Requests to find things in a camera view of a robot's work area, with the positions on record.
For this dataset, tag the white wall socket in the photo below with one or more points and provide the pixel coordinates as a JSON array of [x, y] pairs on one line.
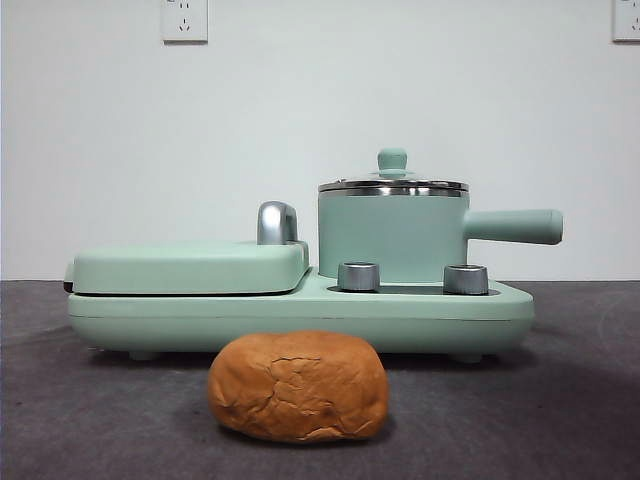
[[627, 20], [184, 22]]

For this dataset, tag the brown potato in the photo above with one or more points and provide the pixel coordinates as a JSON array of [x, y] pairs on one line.
[[295, 385]]

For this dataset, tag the silver control knob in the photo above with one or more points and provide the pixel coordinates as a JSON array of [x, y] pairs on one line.
[[358, 276], [465, 279]]

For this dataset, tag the glass pot lid green knob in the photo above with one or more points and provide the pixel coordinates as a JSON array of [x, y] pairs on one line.
[[394, 161]]

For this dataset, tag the mint green hinged grill lid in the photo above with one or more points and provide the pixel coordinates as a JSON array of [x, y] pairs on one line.
[[185, 265]]

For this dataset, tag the mint green breakfast machine base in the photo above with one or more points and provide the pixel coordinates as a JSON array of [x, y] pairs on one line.
[[300, 320]]

